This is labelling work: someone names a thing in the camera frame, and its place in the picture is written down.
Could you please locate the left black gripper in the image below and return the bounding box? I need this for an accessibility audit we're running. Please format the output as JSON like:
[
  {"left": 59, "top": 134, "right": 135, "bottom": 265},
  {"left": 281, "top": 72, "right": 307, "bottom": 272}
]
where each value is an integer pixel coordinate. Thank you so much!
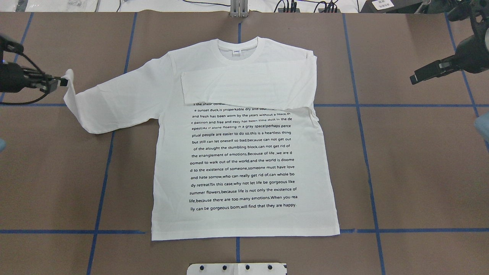
[{"left": 0, "top": 63, "right": 68, "bottom": 94}]

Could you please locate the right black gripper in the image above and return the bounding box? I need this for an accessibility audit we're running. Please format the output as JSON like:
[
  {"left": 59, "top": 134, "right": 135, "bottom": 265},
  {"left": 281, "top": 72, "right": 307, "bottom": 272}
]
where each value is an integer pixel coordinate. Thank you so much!
[{"left": 409, "top": 35, "right": 489, "bottom": 85}]

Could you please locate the white long-sleeve printed shirt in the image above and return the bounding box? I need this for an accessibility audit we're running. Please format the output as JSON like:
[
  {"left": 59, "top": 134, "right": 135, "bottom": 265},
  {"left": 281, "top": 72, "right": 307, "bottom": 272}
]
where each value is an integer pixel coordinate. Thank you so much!
[{"left": 63, "top": 37, "right": 340, "bottom": 241}]

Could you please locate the clear plastic bag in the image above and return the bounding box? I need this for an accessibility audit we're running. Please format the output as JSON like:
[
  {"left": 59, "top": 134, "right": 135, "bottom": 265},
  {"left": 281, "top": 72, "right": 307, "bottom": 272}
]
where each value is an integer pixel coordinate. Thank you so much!
[{"left": 62, "top": 0, "right": 99, "bottom": 12}]

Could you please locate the black box with label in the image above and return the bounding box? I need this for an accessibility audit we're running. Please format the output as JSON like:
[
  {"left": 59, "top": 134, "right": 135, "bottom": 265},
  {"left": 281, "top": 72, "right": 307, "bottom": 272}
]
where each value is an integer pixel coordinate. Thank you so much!
[{"left": 360, "top": 0, "right": 423, "bottom": 14}]

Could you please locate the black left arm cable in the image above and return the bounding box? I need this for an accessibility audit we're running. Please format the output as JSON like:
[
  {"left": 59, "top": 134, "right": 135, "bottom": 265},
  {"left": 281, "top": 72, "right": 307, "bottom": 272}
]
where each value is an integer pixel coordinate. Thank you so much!
[{"left": 0, "top": 52, "right": 49, "bottom": 105}]

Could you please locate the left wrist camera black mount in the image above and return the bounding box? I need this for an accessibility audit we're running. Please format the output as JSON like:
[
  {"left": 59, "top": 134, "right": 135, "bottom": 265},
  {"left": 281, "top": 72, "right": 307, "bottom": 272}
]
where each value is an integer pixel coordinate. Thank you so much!
[{"left": 0, "top": 33, "right": 24, "bottom": 61}]

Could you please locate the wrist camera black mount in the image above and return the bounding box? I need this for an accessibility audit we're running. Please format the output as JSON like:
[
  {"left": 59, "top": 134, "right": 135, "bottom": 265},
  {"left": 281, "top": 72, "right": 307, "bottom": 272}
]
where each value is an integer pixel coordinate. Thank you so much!
[
  {"left": 447, "top": 0, "right": 489, "bottom": 36},
  {"left": 0, "top": 33, "right": 24, "bottom": 61}
]

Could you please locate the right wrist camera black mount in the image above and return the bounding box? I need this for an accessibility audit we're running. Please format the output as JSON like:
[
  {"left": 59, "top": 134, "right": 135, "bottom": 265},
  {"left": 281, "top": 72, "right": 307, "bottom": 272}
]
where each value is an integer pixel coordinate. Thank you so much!
[{"left": 447, "top": 0, "right": 489, "bottom": 36}]

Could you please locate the grey orange cable hub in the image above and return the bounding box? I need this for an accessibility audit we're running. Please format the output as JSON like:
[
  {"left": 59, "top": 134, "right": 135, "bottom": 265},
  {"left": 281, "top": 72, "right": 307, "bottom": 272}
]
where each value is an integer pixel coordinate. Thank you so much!
[{"left": 274, "top": 0, "right": 300, "bottom": 13}]

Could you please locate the aluminium frame post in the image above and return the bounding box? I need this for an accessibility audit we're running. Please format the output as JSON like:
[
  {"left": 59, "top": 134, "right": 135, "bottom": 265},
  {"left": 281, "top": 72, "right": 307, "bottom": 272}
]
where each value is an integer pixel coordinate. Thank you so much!
[{"left": 230, "top": 0, "right": 249, "bottom": 18}]

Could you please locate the white mount base plate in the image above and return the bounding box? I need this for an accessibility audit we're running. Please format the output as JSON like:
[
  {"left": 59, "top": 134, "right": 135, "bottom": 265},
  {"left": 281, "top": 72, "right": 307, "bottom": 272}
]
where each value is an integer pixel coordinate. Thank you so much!
[{"left": 186, "top": 262, "right": 288, "bottom": 275}]

